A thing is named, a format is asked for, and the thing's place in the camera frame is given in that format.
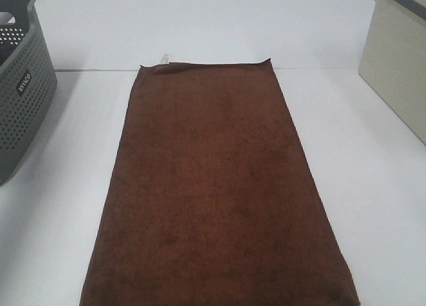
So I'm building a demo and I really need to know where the brown towel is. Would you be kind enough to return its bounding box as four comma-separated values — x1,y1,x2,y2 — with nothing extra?
80,61,359,305

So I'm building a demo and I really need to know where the grey perforated plastic basket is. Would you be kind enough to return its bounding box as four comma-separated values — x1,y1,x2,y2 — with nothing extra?
1,0,57,184

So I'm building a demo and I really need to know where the beige storage box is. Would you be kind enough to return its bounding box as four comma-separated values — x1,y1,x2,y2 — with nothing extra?
358,0,425,141

